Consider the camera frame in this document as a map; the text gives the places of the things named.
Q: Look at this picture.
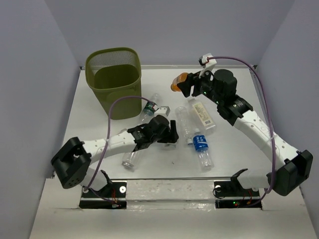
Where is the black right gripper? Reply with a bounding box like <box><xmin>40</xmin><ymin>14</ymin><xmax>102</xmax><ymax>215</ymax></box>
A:
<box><xmin>176</xmin><ymin>66</ymin><xmax>222</xmax><ymax>105</ymax></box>

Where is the orange juice bottle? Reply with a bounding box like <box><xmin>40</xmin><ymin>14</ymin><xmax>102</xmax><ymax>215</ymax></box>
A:
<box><xmin>170</xmin><ymin>72</ymin><xmax>188</xmax><ymax>92</ymax></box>

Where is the clear slim unlabelled bottle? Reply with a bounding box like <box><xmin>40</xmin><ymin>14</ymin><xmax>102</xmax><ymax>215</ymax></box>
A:
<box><xmin>175</xmin><ymin>107</ymin><xmax>193</xmax><ymax>145</ymax></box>

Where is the blue label water bottle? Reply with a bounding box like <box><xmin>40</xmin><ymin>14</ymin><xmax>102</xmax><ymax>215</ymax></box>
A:
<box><xmin>192</xmin><ymin>128</ymin><xmax>214</xmax><ymax>172</ymax></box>

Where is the wide clear plastic jar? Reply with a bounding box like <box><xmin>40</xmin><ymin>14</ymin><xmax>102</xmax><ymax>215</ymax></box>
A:
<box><xmin>161</xmin><ymin>143</ymin><xmax>176</xmax><ymax>150</ymax></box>

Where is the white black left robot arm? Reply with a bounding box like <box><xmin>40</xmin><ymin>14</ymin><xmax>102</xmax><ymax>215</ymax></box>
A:
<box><xmin>51</xmin><ymin>115</ymin><xmax>179</xmax><ymax>197</ymax></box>

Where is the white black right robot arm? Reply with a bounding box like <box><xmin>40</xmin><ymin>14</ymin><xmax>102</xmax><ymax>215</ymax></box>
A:
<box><xmin>171</xmin><ymin>69</ymin><xmax>313</xmax><ymax>196</ymax></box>

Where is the olive green mesh bin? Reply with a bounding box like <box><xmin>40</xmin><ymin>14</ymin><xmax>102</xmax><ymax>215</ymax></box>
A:
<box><xmin>85</xmin><ymin>47</ymin><xmax>142</xmax><ymax>114</ymax></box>

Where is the white label square bottle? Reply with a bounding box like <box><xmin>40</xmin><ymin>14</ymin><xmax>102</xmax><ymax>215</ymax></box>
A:
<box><xmin>188</xmin><ymin>98</ymin><xmax>216</xmax><ymax>135</ymax></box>

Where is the green label plastic bottle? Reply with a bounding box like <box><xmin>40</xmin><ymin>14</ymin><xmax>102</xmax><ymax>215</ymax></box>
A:
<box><xmin>139</xmin><ymin>93</ymin><xmax>161</xmax><ymax>124</ymax></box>

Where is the clear bottle metal rim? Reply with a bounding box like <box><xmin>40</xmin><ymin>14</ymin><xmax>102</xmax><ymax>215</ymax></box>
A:
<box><xmin>121</xmin><ymin>151</ymin><xmax>141</xmax><ymax>171</ymax></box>

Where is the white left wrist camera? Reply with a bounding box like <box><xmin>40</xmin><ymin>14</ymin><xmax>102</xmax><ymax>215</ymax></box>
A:
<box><xmin>154</xmin><ymin>106</ymin><xmax>170</xmax><ymax>117</ymax></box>

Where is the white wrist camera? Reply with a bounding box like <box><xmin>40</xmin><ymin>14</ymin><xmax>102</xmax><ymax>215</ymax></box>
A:
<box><xmin>198</xmin><ymin>53</ymin><xmax>217</xmax><ymax>78</ymax></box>
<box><xmin>154</xmin><ymin>106</ymin><xmax>170</xmax><ymax>117</ymax></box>

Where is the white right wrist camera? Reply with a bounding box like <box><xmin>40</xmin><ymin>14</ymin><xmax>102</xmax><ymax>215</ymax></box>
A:
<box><xmin>198</xmin><ymin>53</ymin><xmax>217</xmax><ymax>78</ymax></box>

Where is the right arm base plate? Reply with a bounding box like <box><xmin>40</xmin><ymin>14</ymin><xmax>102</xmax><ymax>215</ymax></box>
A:
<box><xmin>212</xmin><ymin>181</ymin><xmax>262</xmax><ymax>209</ymax></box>

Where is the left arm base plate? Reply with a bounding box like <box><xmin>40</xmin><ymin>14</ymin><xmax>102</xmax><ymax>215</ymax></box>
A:
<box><xmin>79</xmin><ymin>180</ymin><xmax>127</xmax><ymax>210</ymax></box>

